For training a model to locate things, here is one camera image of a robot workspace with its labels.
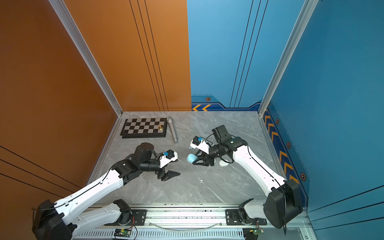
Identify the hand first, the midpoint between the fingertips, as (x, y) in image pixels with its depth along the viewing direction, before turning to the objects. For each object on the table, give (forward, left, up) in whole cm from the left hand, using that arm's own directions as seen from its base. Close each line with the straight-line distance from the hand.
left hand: (177, 164), depth 73 cm
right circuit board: (-25, -38, -17) cm, 49 cm away
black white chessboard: (+34, +28, -13) cm, 46 cm away
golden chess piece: (+33, +17, -13) cm, 39 cm away
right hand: (+3, -8, +2) cm, 9 cm away
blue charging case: (+1, -7, +5) cm, 8 cm away
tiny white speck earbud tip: (-1, -12, -18) cm, 22 cm away
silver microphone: (+38, +10, -14) cm, 42 cm away
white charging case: (+8, -26, -16) cm, 32 cm away
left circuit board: (-26, +26, -20) cm, 42 cm away
